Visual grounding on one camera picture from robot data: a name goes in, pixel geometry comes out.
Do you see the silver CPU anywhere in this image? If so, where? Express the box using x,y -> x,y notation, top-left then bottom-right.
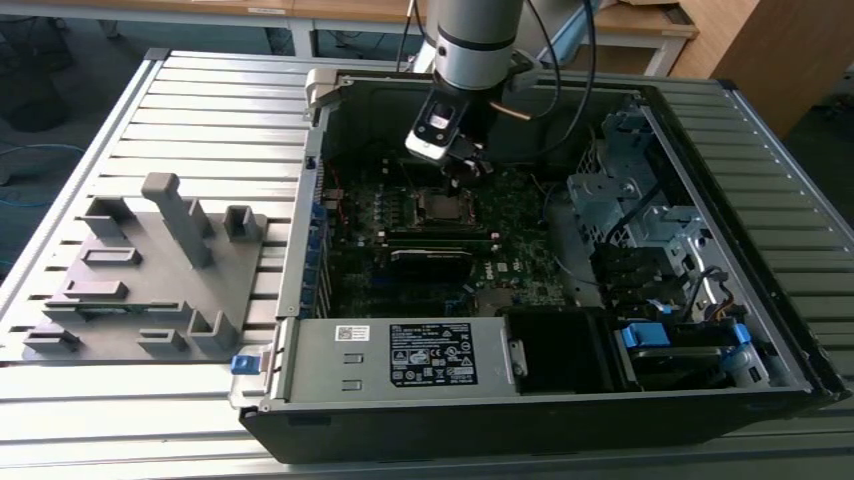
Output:
426,195 -> 469,221

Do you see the CPU socket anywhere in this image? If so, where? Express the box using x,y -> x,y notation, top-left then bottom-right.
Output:
412,187 -> 484,231

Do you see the white-clipped RAM slot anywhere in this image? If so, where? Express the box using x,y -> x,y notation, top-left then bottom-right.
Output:
381,227 -> 504,240
385,238 -> 506,254

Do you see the silver drive cage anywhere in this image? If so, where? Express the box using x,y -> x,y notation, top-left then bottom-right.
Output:
565,94 -> 726,307

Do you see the green motherboard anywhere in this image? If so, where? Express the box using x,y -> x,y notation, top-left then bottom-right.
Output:
318,167 -> 588,319

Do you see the black graphics card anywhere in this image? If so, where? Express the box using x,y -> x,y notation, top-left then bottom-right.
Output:
386,247 -> 477,290

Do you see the silver chipset heatsink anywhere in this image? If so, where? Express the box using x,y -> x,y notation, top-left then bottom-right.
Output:
474,288 -> 517,312

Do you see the wooden cabinet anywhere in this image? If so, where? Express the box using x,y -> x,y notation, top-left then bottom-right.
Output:
670,0 -> 854,137

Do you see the hard disk in blue carrier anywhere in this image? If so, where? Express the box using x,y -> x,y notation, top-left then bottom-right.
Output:
617,319 -> 760,392

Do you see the silver power supply unit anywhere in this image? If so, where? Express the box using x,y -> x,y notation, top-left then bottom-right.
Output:
283,315 -> 530,402

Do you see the grey parts rack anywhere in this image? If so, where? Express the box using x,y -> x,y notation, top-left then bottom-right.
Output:
19,172 -> 273,364

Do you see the black PC case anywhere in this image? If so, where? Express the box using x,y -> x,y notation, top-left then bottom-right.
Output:
238,67 -> 853,464

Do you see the green RAM stick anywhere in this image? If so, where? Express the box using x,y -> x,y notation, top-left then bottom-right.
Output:
74,304 -> 149,318

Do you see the black office chair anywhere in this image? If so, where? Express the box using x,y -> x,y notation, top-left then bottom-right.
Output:
0,14 -> 77,134

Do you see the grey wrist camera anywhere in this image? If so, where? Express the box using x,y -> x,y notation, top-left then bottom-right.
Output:
404,97 -> 473,162

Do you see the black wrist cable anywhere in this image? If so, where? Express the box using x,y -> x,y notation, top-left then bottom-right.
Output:
493,0 -> 597,166
524,0 -> 560,121

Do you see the black drive cable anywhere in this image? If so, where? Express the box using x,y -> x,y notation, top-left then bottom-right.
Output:
600,180 -> 668,257

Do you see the wooden desk white frame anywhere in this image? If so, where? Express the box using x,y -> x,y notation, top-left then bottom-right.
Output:
293,0 -> 701,77
0,0 -> 315,59

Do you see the black looped cable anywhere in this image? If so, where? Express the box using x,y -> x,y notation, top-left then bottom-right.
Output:
685,266 -> 729,314

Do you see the coloured wire bundle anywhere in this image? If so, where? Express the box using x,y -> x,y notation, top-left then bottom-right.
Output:
704,292 -> 746,324

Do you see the blue floor cable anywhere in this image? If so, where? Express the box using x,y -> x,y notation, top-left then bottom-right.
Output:
0,142 -> 90,209

